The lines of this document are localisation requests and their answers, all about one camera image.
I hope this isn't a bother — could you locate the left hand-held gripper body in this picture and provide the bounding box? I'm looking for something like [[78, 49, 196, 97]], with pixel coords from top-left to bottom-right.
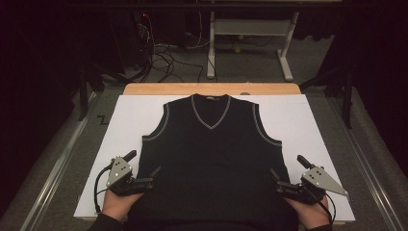
[[105, 156, 155, 197]]

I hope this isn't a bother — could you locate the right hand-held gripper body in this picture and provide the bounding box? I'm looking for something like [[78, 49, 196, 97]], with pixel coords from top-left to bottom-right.
[[276, 166, 350, 206]]

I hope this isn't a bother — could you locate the black knit vest grey trim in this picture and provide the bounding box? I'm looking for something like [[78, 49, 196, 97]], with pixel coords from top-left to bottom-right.
[[126, 93, 301, 231]]

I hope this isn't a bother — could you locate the person's left hand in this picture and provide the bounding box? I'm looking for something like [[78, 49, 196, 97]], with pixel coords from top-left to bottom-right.
[[101, 189, 143, 222]]

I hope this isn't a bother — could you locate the person's right hand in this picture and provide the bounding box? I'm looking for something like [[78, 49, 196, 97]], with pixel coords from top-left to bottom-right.
[[283, 195, 331, 230]]

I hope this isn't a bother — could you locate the white board sheet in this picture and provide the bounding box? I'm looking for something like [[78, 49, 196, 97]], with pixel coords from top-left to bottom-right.
[[73, 93, 356, 222]]

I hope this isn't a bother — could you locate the black metal stand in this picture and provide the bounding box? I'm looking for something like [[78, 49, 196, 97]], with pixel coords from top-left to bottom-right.
[[77, 62, 129, 122], [299, 61, 356, 130]]

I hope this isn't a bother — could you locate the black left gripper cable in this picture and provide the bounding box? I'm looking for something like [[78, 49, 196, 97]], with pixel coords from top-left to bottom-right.
[[93, 166, 114, 215]]

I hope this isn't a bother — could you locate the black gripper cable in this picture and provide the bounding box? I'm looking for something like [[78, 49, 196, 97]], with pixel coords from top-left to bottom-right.
[[93, 166, 114, 215], [316, 189, 337, 225]]

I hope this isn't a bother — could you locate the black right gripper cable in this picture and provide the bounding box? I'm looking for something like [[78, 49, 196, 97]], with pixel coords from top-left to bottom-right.
[[316, 189, 337, 225]]

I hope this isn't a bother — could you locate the aluminium floor rail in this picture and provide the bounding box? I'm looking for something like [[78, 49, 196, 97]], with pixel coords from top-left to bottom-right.
[[18, 91, 98, 231], [323, 95, 406, 231]]

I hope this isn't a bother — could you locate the tangle of floor cables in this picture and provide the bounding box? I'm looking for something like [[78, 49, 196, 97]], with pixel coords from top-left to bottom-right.
[[138, 13, 206, 84]]

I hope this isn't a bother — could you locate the white metal desk frame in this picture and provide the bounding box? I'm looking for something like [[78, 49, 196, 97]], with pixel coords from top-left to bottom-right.
[[206, 11, 301, 82]]

